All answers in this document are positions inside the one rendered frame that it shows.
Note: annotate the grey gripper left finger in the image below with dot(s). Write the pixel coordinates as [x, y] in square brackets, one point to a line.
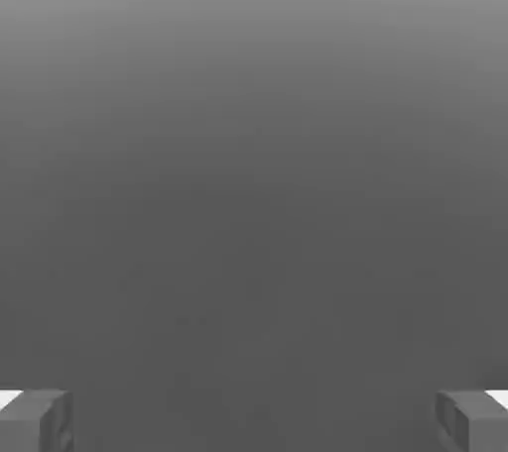
[31, 420]

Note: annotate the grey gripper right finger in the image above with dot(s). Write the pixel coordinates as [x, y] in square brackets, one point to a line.
[476, 420]

